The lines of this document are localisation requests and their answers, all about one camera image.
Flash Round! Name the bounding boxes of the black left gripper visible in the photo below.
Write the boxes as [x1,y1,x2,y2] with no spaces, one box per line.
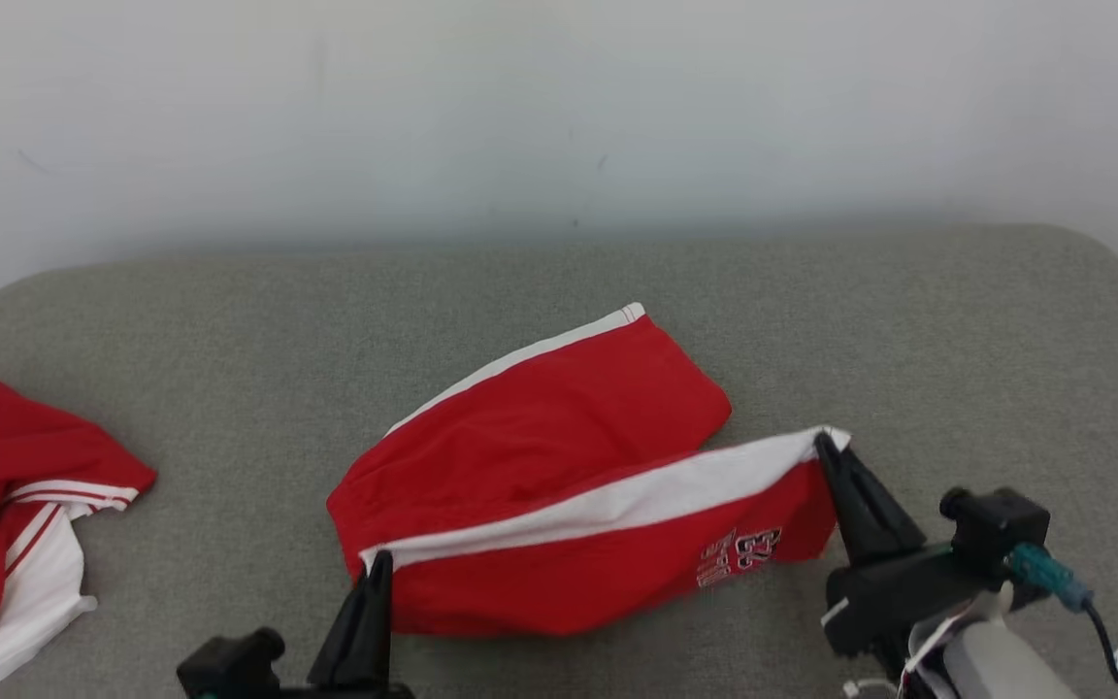
[273,549,414,699]

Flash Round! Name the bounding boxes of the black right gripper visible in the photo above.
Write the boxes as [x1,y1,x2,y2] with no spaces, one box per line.
[814,432,1008,681]

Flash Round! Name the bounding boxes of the red shorts with white stripe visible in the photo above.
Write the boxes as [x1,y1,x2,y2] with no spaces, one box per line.
[326,303,851,639]

